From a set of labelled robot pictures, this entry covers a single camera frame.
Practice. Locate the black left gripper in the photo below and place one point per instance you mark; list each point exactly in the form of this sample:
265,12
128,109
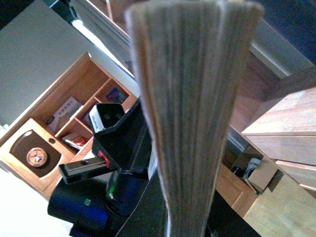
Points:
121,142

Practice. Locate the white illustrated paperback book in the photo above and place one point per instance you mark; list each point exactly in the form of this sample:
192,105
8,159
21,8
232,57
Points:
189,57

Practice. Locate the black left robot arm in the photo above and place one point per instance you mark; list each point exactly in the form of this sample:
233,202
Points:
117,192

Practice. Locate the cardboard box under shelf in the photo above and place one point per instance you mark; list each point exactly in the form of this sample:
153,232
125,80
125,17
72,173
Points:
261,176

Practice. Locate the orange wooden cabinet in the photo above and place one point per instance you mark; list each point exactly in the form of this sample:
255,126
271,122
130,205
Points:
55,129

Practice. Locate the light wooden bookshelf unit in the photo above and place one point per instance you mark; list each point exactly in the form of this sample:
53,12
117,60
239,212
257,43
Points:
279,123

